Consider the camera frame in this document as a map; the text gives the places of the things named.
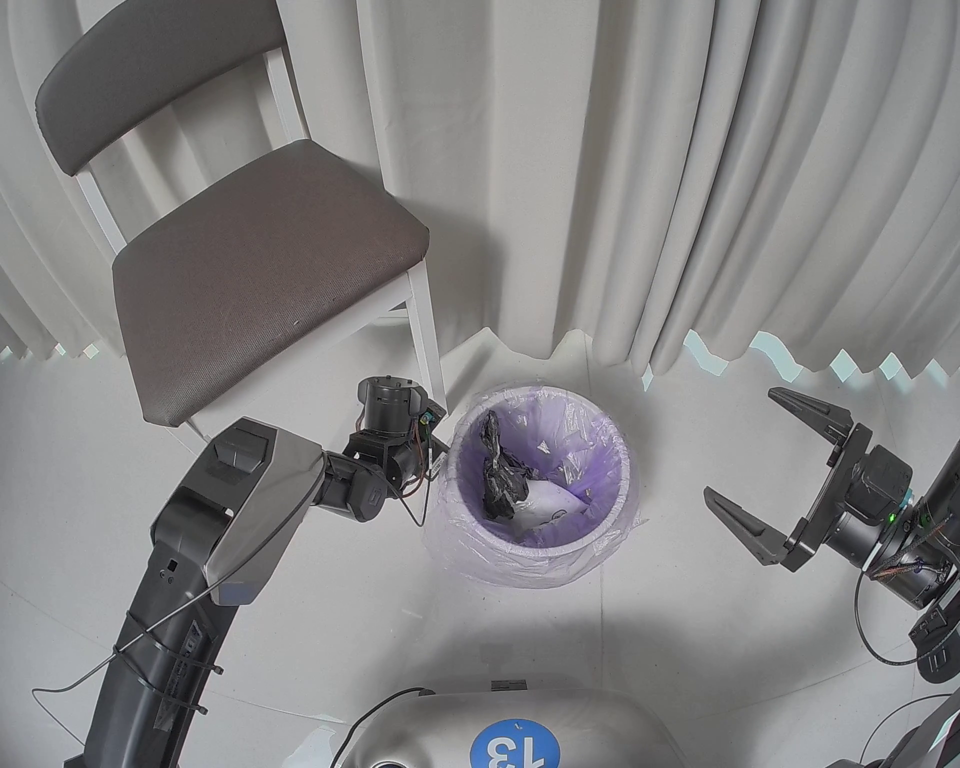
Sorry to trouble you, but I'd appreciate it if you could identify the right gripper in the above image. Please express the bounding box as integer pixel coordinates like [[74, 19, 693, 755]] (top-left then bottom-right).
[[703, 386, 903, 576]]

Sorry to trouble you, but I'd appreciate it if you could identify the purple plastic bag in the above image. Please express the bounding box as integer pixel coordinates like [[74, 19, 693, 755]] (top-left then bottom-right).
[[421, 382, 648, 594]]

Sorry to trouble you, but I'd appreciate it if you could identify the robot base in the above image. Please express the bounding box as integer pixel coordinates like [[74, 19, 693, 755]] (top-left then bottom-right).
[[296, 675, 685, 768]]

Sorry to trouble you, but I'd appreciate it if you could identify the white trash bin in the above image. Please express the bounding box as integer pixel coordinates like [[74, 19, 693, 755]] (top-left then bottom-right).
[[447, 384, 633, 561]]

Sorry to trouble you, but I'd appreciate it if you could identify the crumpled black plastic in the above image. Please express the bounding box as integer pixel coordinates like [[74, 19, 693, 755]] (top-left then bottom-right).
[[480, 410, 538, 521]]

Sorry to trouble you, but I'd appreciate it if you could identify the white curtain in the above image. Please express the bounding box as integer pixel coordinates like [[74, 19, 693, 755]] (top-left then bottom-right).
[[0, 0, 960, 380]]

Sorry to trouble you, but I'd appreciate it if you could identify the white chair with grey seat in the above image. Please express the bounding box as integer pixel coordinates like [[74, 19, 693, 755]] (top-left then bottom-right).
[[34, 0, 450, 450]]

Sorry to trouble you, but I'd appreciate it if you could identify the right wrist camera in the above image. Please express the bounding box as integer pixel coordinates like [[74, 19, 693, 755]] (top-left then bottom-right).
[[855, 444, 916, 519]]

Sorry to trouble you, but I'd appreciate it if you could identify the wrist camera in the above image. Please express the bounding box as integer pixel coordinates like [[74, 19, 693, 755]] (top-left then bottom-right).
[[412, 397, 451, 483], [855, 444, 916, 519]]

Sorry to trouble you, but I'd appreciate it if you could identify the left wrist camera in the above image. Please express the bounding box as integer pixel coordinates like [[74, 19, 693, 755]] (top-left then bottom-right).
[[412, 397, 451, 483]]

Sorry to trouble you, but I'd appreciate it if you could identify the black cable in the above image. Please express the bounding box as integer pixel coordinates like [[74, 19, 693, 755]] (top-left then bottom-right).
[[333, 686, 438, 766]]

